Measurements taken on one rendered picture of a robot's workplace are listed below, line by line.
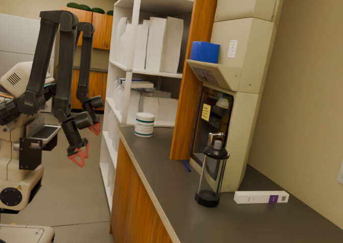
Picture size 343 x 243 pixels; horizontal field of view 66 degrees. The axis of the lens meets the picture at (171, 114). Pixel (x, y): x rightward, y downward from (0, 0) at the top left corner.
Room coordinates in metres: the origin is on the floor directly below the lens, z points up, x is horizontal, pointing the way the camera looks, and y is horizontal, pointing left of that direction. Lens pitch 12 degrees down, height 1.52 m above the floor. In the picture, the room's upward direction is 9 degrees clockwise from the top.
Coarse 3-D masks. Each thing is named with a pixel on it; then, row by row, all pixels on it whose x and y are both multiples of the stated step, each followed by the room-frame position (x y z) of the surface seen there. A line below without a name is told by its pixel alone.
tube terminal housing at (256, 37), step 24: (216, 24) 1.38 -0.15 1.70; (240, 24) 1.19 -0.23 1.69; (264, 24) 1.14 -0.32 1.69; (240, 48) 1.15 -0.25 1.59; (264, 48) 1.15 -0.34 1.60; (264, 72) 1.21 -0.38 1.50; (240, 96) 1.13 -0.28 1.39; (240, 120) 1.13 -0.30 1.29; (240, 144) 1.14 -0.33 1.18; (240, 168) 1.16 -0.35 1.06
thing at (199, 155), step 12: (204, 96) 1.35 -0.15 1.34; (216, 96) 1.24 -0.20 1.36; (228, 96) 1.15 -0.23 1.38; (216, 108) 1.22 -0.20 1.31; (228, 108) 1.13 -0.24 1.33; (204, 120) 1.31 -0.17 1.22; (216, 120) 1.20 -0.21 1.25; (228, 120) 1.12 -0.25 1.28; (204, 132) 1.29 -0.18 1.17; (216, 132) 1.19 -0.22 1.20; (192, 144) 1.39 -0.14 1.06; (204, 144) 1.27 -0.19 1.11; (192, 156) 1.36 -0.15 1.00
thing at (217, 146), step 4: (216, 140) 1.03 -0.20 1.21; (216, 144) 1.02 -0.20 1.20; (220, 144) 1.02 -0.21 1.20; (208, 148) 1.02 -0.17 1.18; (212, 148) 1.02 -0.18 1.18; (216, 148) 1.02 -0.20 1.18; (220, 148) 1.04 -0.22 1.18; (224, 148) 1.04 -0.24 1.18; (208, 152) 1.00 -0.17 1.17; (212, 152) 0.99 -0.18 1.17; (216, 152) 0.99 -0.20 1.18; (220, 152) 0.99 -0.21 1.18; (224, 152) 1.00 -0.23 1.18
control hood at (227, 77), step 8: (192, 64) 1.32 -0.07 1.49; (200, 64) 1.23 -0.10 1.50; (208, 64) 1.15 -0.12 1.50; (216, 64) 1.09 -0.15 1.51; (216, 72) 1.12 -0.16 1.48; (224, 72) 1.09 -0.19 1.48; (232, 72) 1.10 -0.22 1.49; (240, 72) 1.12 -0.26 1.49; (200, 80) 1.38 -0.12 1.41; (216, 80) 1.18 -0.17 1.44; (224, 80) 1.11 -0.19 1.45; (232, 80) 1.10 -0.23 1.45; (224, 88) 1.17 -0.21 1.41; (232, 88) 1.11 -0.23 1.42
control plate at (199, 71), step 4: (196, 68) 1.31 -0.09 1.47; (200, 68) 1.26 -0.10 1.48; (196, 72) 1.35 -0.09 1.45; (200, 72) 1.30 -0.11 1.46; (204, 72) 1.25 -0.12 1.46; (208, 72) 1.20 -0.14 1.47; (200, 76) 1.33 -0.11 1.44; (204, 76) 1.28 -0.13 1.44; (208, 76) 1.23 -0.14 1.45; (212, 76) 1.19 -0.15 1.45; (204, 80) 1.32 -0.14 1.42; (208, 80) 1.27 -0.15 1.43; (216, 84) 1.21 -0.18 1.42
